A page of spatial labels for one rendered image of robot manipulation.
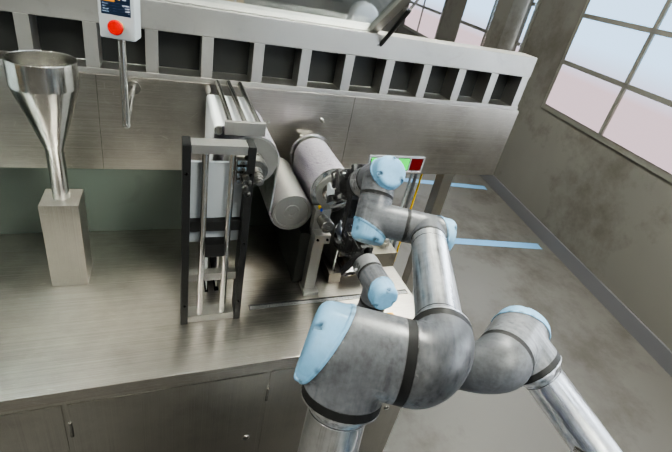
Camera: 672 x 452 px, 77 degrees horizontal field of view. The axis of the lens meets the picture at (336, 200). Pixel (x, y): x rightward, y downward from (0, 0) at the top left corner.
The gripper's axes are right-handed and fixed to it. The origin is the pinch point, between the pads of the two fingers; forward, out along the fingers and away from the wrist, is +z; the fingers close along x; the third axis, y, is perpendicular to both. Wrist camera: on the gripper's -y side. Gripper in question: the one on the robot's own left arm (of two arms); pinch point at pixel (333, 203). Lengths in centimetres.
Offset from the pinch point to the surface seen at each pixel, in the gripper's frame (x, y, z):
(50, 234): 73, -5, 18
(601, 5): -282, 170, 96
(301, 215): 7.3, -2.5, 7.9
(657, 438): -193, -121, 46
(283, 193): 13.3, 3.8, 5.1
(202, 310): 35.9, -27.8, 13.4
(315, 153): 1.3, 17.0, 8.7
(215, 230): 33.7, -6.9, -3.6
